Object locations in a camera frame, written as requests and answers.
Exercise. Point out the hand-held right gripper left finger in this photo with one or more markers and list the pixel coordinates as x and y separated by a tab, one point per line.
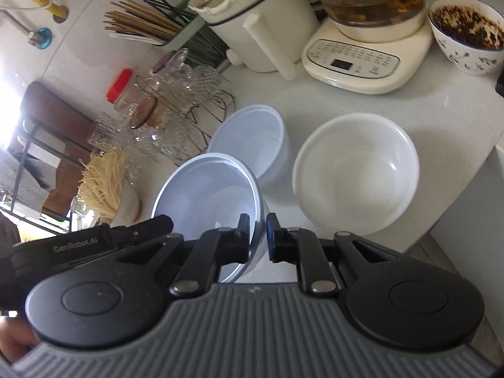
237	244

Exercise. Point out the person's left hand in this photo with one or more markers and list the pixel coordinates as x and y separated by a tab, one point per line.
15	336

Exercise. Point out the bundle of dried noodles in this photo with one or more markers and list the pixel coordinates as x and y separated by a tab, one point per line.
104	185

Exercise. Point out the textured glass tumbler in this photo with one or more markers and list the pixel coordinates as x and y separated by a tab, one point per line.
106	132

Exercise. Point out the bundle of chopsticks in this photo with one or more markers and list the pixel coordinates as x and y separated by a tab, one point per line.
138	23

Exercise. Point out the glass kettle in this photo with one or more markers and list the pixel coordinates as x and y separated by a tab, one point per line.
366	0

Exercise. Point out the plain white ceramic bowl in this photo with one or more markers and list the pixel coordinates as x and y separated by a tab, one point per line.
354	173

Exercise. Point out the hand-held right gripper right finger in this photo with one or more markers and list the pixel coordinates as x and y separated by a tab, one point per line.
271	236

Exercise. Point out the red lid glass jar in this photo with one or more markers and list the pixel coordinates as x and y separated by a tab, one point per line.
126	94

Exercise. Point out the cream kettle base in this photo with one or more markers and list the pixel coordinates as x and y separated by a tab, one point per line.
354	69

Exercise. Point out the green chopstick holder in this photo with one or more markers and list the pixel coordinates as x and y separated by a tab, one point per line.
179	35

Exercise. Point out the translucent plastic bowl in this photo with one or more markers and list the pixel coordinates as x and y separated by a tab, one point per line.
252	141
204	201

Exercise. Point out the blue pipe flange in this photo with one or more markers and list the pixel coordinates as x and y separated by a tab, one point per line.
41	39

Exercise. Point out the black dish rack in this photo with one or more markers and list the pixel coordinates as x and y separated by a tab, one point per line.
23	173

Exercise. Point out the white electric pot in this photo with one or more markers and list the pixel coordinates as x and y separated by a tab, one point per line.
252	35

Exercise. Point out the white noodle bowl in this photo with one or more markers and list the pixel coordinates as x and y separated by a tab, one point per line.
132	206

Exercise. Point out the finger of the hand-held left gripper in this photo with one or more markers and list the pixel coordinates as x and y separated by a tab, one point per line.
155	226

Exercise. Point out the group of clear glass cups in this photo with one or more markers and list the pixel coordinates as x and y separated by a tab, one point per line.
181	75

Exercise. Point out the patterned bowl of tea leaves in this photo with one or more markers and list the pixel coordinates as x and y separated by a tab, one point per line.
464	57

